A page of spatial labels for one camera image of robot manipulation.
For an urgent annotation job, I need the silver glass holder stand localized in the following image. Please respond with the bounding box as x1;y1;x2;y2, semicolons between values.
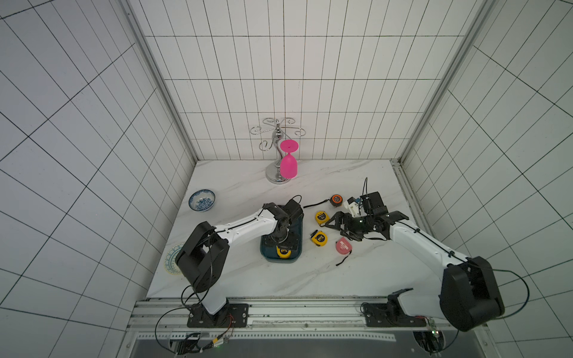
249;117;306;184

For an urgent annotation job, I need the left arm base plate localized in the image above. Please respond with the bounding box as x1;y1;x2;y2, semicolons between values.
187;303;250;328

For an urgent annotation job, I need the electronics board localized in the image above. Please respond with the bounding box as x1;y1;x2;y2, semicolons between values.
170;333;229;357
419;318;445;355

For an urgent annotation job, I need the right electronics board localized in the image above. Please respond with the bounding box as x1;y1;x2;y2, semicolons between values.
419;318;445;355

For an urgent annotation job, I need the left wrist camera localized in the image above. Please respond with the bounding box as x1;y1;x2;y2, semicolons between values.
284;199;304;222

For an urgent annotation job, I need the aluminium mounting rail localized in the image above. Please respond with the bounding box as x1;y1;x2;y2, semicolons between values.
118;297;501;357

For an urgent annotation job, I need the blue white patterned bowl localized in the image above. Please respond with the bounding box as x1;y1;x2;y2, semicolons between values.
188;189;216;212

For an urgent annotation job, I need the yellow tape measure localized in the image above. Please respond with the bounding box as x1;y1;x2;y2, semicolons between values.
315;211;330;226
310;231;328;247
276;246;292;260

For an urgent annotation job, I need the dark teal storage box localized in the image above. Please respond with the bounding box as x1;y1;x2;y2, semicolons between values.
260;216;304;263

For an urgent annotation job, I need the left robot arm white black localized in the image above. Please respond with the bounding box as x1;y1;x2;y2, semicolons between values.
175;199;304;325

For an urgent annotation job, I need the left base cable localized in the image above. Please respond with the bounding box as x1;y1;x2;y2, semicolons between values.
154;277;234;355

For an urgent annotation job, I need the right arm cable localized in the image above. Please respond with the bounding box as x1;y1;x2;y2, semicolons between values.
360;268;531;354

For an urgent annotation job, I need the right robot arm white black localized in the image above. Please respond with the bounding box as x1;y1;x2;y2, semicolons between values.
324;211;505;332

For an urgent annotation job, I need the black orange tape measure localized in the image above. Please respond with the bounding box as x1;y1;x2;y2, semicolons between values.
304;194;343;209

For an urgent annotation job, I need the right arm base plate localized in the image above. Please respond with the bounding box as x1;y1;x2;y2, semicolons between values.
361;302;427;328

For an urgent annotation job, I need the left electronics board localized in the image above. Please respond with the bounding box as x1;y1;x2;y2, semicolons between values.
170;333;229;357

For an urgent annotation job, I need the pink tape measure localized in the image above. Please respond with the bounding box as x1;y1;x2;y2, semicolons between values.
335;237;353;266

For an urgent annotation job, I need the yellow green patterned plate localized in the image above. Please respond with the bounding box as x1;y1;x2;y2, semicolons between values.
164;243;184;275

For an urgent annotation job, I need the pink plastic wine glass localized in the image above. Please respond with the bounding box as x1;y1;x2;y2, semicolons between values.
280;140;299;179

